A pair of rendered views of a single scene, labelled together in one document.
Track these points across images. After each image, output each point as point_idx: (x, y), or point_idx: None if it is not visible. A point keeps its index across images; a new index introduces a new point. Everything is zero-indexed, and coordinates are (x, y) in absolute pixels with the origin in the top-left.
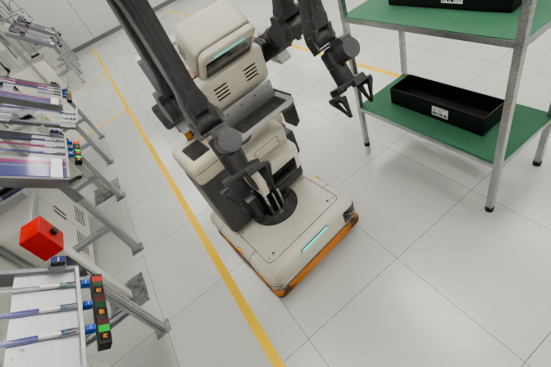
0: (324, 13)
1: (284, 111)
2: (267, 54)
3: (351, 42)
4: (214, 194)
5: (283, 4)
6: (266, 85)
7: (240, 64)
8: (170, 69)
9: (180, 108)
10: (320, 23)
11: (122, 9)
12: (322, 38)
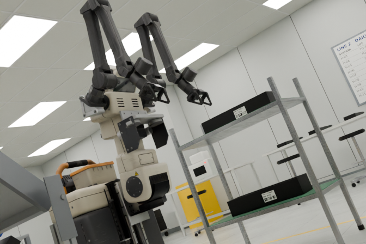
0: (176, 65)
1: (158, 121)
2: (142, 101)
3: (192, 69)
4: (92, 225)
5: (153, 67)
6: (144, 112)
7: (130, 94)
8: (117, 38)
9: (117, 59)
10: (175, 67)
11: (101, 17)
12: (177, 74)
